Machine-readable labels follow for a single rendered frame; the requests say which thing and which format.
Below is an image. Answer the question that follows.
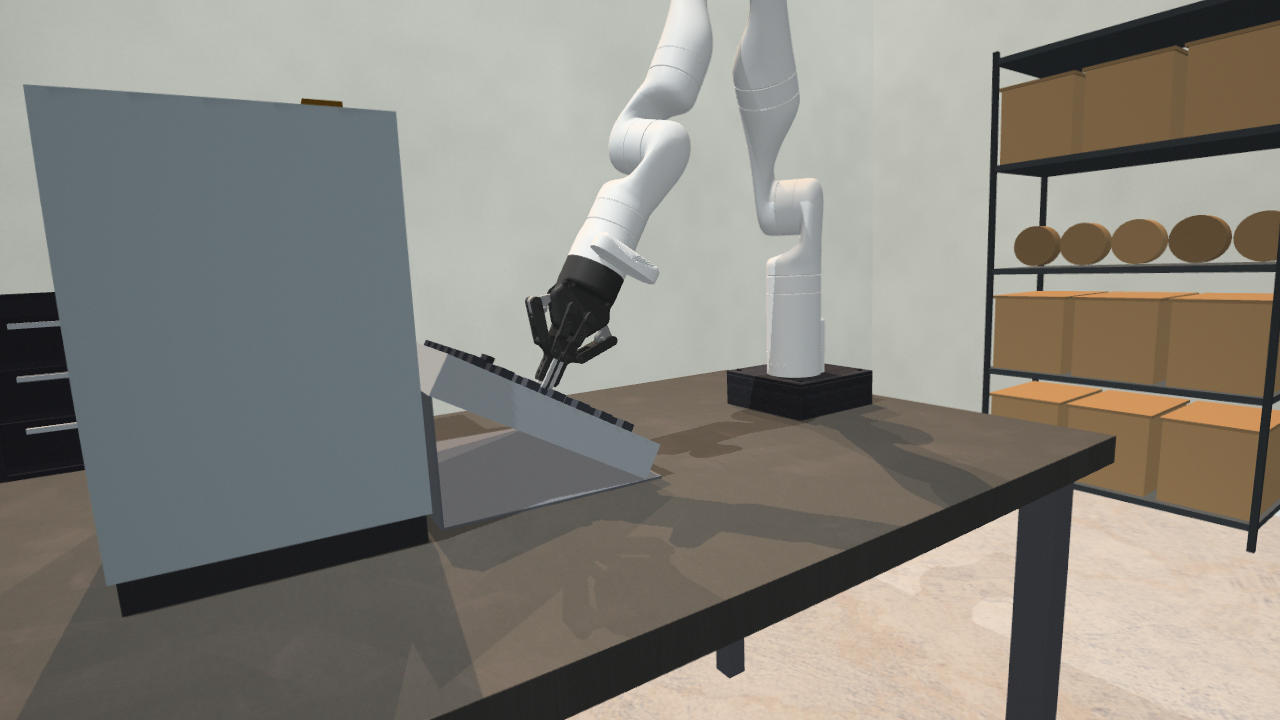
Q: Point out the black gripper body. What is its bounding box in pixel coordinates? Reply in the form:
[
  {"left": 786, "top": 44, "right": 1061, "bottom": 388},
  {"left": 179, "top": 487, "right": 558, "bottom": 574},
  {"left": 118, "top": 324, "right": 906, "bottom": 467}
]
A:
[{"left": 547, "top": 255, "right": 625, "bottom": 338}]

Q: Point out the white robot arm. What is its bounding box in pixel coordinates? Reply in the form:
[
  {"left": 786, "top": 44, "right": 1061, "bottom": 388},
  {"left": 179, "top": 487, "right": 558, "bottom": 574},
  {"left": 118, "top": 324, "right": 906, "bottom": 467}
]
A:
[{"left": 568, "top": 0, "right": 826, "bottom": 378}]

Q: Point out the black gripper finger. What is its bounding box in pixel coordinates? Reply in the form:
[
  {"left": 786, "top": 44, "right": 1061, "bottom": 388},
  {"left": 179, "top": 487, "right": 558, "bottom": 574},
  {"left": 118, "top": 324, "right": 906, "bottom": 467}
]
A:
[
  {"left": 525, "top": 293, "right": 579, "bottom": 389},
  {"left": 547, "top": 313, "right": 618, "bottom": 389}
]

